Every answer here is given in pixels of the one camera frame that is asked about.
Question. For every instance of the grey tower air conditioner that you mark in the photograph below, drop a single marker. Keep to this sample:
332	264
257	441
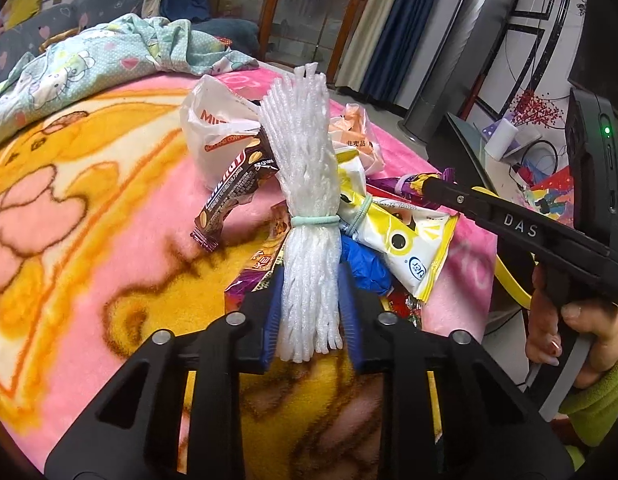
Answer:
459	50

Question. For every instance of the white foam fruit net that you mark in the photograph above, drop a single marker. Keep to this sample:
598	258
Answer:
304	170

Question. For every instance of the dark television stand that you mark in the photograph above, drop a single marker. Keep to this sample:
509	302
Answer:
461	160

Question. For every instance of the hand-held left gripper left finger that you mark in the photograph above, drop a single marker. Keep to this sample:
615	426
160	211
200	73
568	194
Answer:
271	310

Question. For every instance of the white plastic bag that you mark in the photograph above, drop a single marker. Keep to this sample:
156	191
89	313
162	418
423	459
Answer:
209	125

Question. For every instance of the yellow white snack wrapper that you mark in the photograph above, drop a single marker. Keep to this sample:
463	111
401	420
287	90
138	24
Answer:
419	250

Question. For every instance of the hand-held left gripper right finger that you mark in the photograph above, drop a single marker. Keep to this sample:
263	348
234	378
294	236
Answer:
349	320

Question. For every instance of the person's right forearm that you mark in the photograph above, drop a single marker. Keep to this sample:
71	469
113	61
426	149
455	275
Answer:
599	405

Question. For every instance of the wooden glass door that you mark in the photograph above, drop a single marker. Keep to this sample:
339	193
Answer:
294	10

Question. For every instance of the person's right hand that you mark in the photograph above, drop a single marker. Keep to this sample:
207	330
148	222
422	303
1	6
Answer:
604	330

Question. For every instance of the orange purple snack wrapper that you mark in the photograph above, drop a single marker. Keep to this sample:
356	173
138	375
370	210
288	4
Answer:
259	272

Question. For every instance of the red berry branch decoration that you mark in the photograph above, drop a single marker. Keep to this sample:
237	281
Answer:
536	107

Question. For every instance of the black television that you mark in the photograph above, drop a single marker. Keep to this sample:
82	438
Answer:
604	35

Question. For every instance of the light blue printed cloth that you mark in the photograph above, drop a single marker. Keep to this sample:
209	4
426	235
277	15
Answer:
79	65

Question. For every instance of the blue wrapper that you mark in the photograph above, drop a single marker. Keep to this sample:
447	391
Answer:
365	266

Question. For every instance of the red silver candy wrapper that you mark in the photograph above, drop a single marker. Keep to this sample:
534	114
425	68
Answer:
401	306

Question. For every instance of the pink yellow printed blanket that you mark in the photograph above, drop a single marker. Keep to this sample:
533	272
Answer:
89	260

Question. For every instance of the peach plastic bag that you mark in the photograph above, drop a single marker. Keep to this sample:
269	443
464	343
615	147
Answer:
354	130

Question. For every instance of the brown chocolate bar wrapper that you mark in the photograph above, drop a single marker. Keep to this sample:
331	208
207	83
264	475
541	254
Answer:
234	185

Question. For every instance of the yellow trash bin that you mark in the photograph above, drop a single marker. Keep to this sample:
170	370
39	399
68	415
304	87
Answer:
511	282

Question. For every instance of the white paper roll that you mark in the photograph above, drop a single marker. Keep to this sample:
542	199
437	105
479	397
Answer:
500	140

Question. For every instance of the colourful picture book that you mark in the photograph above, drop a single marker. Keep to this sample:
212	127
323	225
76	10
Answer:
551	200

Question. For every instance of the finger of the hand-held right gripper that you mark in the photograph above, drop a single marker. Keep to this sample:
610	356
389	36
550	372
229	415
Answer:
454	197

